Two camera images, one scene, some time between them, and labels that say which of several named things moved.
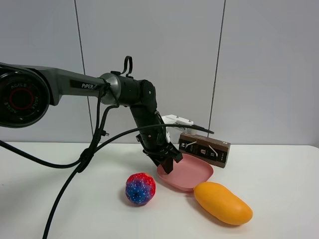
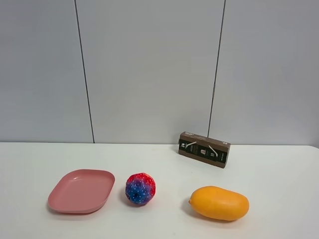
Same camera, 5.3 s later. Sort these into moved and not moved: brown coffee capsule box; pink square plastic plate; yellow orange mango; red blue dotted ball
Moved: yellow orange mango; pink square plastic plate
Not moved: brown coffee capsule box; red blue dotted ball
